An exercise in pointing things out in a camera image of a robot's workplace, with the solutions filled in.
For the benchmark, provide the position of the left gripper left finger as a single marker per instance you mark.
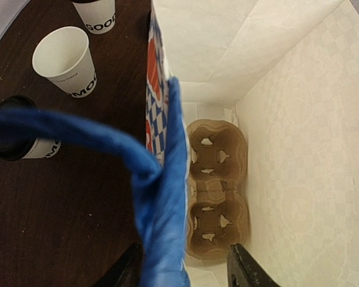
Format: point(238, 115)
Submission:
point(127, 269)

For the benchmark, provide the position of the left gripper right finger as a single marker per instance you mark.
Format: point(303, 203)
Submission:
point(244, 271)

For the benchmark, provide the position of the blue checkered paper bag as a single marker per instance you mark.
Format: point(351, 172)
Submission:
point(286, 73)

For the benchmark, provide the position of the black cup lid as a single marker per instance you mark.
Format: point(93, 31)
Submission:
point(16, 150)

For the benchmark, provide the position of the cardboard cup carrier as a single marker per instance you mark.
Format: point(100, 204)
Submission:
point(218, 216)

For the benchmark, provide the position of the white paper cup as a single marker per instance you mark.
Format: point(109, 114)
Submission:
point(98, 16)
point(43, 148)

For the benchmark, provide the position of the white paper cups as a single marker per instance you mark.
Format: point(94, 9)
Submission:
point(63, 57)

